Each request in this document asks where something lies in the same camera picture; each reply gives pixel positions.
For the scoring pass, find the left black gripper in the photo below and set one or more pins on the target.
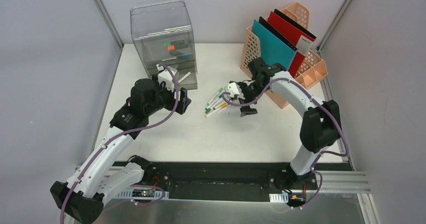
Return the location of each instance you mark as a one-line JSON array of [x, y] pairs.
[[181, 102]]

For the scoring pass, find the green cap black highlighter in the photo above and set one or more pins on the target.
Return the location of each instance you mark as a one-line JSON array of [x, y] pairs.
[[176, 42]]

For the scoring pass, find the yellow cap marker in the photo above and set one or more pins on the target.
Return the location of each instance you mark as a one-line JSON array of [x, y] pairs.
[[216, 110]]

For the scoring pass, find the teal folder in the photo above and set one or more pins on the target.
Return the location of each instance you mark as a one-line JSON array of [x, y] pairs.
[[274, 47]]

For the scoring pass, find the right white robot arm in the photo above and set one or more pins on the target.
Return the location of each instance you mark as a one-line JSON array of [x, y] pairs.
[[320, 119]]

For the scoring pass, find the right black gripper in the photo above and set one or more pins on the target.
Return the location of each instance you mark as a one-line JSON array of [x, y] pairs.
[[246, 110]]

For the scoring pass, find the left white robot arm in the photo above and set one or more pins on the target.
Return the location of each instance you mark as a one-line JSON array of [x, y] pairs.
[[85, 194]]

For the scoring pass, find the blue cap black highlighter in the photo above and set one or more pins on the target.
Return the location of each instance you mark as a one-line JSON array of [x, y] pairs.
[[180, 54]]

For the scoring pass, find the clear grey drawer organizer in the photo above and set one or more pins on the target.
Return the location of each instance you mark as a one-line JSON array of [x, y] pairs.
[[154, 24]]

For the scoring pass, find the teal cap marker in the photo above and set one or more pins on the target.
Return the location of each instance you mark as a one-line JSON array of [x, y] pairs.
[[209, 107]]

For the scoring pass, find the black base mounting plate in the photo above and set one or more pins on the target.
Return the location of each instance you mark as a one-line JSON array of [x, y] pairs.
[[236, 181]]

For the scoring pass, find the orange cap black highlighter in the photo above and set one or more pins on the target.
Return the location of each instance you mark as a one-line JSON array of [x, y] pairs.
[[177, 47]]

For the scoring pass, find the red folder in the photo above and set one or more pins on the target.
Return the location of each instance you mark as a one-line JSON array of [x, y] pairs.
[[296, 34]]

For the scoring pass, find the purple cap marker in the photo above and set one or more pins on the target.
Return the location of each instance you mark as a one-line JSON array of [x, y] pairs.
[[184, 77]]

